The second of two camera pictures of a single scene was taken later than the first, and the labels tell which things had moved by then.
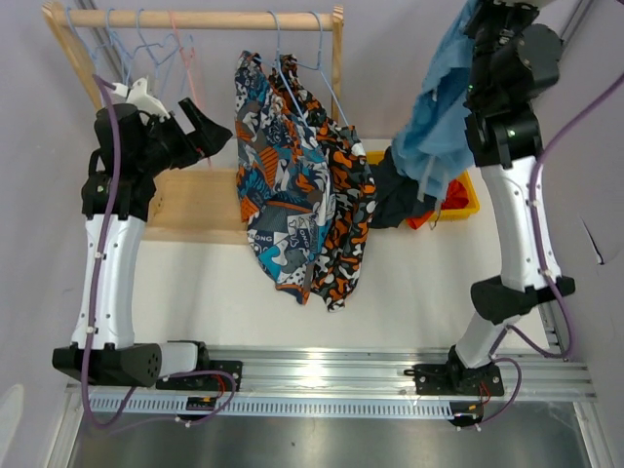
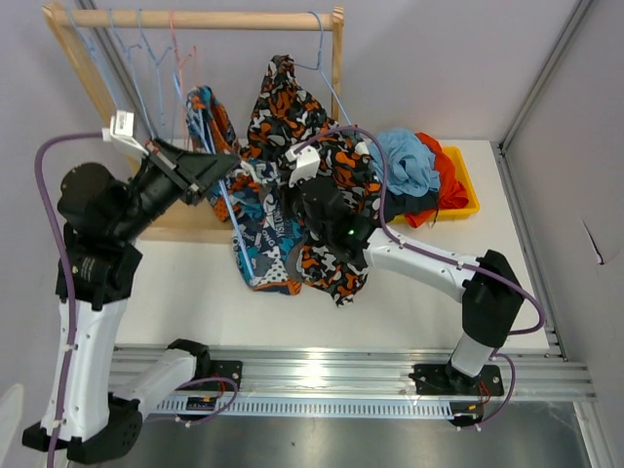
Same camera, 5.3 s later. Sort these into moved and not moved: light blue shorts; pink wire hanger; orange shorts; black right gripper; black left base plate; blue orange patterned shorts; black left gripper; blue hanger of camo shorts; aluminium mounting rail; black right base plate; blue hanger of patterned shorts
Moved: light blue shorts; blue orange patterned shorts; blue hanger of patterned shorts; pink wire hanger; black right gripper; black left gripper
Not moved: black left base plate; orange shorts; blue hanger of camo shorts; black right base plate; aluminium mounting rail
